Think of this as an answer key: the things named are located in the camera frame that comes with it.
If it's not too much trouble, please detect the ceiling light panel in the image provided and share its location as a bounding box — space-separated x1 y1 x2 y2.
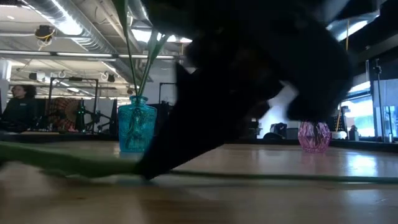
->
132 28 193 44

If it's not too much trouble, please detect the large silver ventilation duct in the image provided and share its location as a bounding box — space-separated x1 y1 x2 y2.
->
325 11 381 43

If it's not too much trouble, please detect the black tripod stand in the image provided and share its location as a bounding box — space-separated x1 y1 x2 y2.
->
373 58 384 138

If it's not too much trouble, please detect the grey ceiling pipe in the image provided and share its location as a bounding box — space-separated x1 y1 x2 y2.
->
0 49 184 62

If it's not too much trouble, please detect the purple glass vase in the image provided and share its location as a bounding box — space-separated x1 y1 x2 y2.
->
297 120 332 154

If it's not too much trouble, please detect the black gantry frame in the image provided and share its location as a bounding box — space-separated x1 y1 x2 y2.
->
48 77 100 134

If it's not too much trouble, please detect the black office chair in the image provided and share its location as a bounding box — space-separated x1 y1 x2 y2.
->
262 122 299 140

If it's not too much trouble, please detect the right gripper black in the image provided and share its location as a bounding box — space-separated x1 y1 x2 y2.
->
146 0 354 123

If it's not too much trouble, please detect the blue glass vase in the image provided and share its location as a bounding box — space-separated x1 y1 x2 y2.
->
117 95 158 153

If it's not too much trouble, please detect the person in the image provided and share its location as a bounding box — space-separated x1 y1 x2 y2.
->
0 83 40 133

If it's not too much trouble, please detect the round silver ventilation duct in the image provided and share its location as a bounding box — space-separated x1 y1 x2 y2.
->
18 0 147 85
127 0 153 29

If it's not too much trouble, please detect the red mandala tapestry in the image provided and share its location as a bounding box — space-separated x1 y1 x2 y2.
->
48 96 84 131

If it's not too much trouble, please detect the black yellow ceiling device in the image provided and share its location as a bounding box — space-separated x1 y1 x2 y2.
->
33 24 57 51

